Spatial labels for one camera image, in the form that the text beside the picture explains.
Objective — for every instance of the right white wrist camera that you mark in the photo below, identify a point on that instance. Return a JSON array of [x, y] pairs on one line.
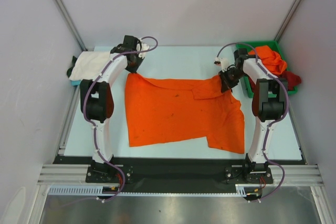
[[222, 62]]

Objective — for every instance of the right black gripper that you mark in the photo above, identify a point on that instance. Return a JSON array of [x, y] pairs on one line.
[[227, 80]]

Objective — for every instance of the aluminium front rail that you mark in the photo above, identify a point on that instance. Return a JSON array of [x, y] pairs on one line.
[[58, 174]]

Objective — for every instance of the orange t shirt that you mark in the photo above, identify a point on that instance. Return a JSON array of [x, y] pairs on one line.
[[161, 111], [272, 60]]

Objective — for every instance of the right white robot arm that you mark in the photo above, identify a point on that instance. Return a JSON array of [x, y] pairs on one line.
[[269, 106]]

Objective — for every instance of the white slotted cable duct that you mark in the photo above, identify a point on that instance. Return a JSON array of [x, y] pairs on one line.
[[105, 191]]

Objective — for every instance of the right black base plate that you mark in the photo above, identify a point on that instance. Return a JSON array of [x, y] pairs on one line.
[[237, 175]]

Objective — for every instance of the right aluminium corner post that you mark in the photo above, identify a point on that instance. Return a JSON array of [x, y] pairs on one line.
[[288, 17]]

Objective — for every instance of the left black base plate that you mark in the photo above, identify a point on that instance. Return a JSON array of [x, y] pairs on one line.
[[107, 175]]

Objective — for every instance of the folded light blue t shirt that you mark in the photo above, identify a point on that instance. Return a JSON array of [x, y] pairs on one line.
[[75, 83]]

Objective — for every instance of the aluminium corner post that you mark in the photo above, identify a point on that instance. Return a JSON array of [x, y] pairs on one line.
[[288, 17], [70, 24]]

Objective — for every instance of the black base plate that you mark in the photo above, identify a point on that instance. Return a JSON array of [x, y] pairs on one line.
[[237, 175], [107, 175]]

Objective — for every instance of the folded white t shirt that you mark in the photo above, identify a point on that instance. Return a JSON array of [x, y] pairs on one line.
[[89, 64]]

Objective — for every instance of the dark red t shirt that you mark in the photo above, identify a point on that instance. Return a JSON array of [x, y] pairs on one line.
[[292, 79]]

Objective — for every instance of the left aluminium corner post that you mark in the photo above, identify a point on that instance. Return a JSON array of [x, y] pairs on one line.
[[70, 24]]

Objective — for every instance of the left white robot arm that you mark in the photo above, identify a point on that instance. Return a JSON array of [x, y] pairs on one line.
[[96, 101]]

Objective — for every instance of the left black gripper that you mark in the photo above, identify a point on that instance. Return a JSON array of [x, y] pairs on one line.
[[134, 70]]

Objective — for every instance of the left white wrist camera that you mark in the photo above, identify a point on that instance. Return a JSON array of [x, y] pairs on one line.
[[143, 47]]

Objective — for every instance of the left aluminium side rail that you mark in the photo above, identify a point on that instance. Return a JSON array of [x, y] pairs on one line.
[[67, 124]]

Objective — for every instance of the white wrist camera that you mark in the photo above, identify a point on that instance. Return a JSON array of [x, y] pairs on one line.
[[222, 62], [143, 47]]

